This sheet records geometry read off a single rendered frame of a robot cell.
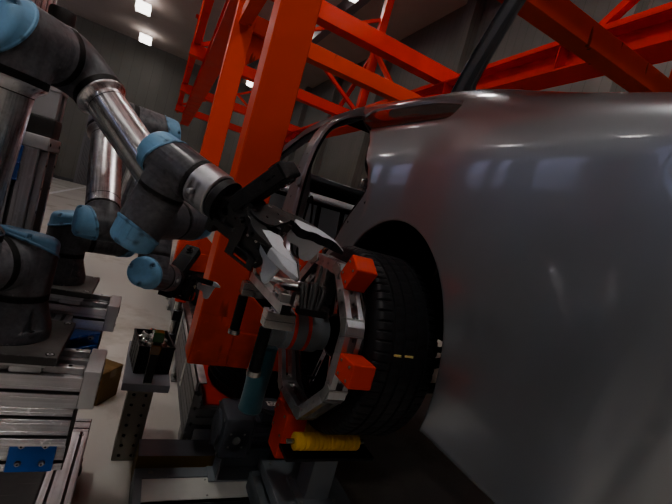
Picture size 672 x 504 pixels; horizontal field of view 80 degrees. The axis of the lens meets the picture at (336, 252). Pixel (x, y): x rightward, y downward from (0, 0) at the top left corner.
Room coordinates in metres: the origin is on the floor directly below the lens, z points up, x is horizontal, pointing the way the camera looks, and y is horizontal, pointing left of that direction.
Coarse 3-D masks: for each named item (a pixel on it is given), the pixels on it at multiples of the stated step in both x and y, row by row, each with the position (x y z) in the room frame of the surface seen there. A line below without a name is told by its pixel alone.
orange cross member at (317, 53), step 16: (256, 32) 3.44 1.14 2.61; (256, 48) 3.51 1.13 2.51; (320, 48) 3.69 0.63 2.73; (320, 64) 3.72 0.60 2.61; (336, 64) 3.77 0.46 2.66; (352, 64) 3.83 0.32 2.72; (352, 80) 3.90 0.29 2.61; (368, 80) 3.92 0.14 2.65; (384, 80) 3.99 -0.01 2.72; (384, 96) 4.08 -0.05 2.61; (400, 96) 4.08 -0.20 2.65; (416, 96) 4.16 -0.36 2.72
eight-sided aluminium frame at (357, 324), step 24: (312, 264) 1.47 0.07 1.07; (336, 264) 1.29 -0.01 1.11; (336, 288) 1.26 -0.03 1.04; (360, 312) 1.19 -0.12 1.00; (360, 336) 1.16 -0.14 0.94; (288, 360) 1.56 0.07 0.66; (336, 360) 1.14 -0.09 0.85; (288, 384) 1.44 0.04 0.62; (336, 384) 1.14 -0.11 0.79; (312, 408) 1.20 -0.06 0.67
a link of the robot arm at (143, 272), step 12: (132, 264) 0.94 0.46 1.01; (144, 264) 0.94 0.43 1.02; (156, 264) 0.95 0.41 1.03; (168, 264) 1.00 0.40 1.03; (132, 276) 0.93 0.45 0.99; (144, 276) 0.93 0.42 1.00; (156, 276) 0.94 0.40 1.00; (168, 276) 1.00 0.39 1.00; (144, 288) 0.97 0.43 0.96; (156, 288) 0.99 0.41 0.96
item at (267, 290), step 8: (256, 280) 1.39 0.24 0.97; (264, 288) 1.29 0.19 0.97; (272, 288) 1.29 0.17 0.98; (264, 296) 1.27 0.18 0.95; (272, 296) 1.20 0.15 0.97; (272, 304) 1.18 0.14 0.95; (280, 304) 1.12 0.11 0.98; (288, 304) 1.13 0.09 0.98; (280, 312) 1.11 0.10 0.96; (288, 312) 1.11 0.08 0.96
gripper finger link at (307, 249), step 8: (296, 224) 0.62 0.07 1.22; (304, 224) 0.63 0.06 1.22; (288, 232) 0.63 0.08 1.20; (296, 232) 0.62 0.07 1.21; (304, 232) 0.62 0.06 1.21; (312, 232) 0.63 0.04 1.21; (320, 232) 0.64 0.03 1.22; (288, 240) 0.64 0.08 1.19; (296, 240) 0.64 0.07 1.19; (304, 240) 0.64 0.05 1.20; (312, 240) 0.63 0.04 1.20; (320, 240) 0.63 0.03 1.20; (328, 240) 0.63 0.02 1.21; (304, 248) 0.65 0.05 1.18; (312, 248) 0.65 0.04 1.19; (320, 248) 0.65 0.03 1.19; (328, 248) 0.64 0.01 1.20; (336, 248) 0.64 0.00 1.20; (304, 256) 0.66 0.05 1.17; (312, 256) 0.66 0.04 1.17
